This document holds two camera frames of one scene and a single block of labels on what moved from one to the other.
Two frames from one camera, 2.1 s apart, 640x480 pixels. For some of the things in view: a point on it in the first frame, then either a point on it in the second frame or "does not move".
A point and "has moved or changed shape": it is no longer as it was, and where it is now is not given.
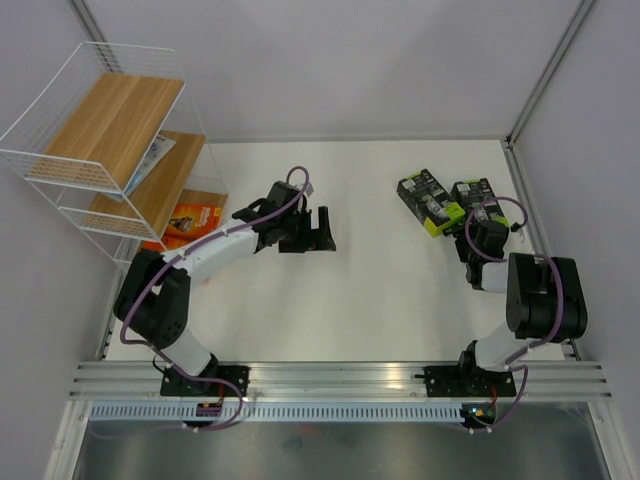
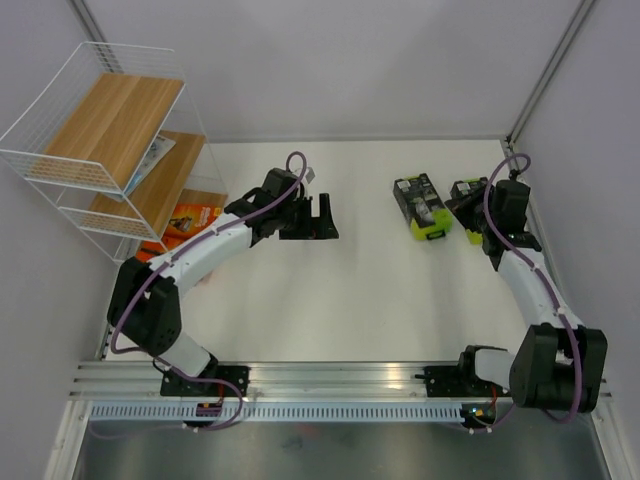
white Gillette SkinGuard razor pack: [160, 148] does not move
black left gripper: [313, 240] → [324, 228]
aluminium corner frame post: [550, 71] does not move
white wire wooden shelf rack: [115, 141] does not move
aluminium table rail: [143, 379] does not move
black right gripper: [460, 244] → [461, 206]
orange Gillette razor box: [149, 245] does not move
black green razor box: [428, 201] has moved or changed shape
